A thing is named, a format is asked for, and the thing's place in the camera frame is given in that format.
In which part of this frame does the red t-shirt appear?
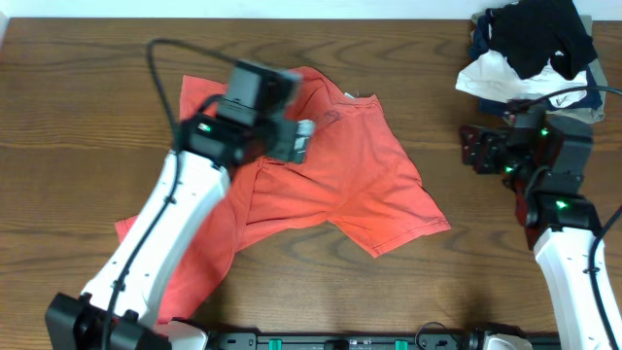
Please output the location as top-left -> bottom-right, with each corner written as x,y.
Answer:
114,66 -> 452,325

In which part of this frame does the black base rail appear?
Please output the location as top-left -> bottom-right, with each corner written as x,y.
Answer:
206,331 -> 563,350

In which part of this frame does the grey garment on pile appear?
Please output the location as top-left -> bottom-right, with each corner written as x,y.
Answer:
469,12 -> 608,124

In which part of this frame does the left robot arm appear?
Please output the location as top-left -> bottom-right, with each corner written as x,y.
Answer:
45,61 -> 314,350

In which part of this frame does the white garment on pile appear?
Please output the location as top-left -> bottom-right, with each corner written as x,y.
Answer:
455,50 -> 588,102

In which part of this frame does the black garment on pile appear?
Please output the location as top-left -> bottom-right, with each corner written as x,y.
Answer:
489,0 -> 598,80

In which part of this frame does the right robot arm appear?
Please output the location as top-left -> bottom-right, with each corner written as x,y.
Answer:
459,107 -> 621,349

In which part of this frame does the navy garment on pile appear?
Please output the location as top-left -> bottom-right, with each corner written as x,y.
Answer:
467,13 -> 604,118

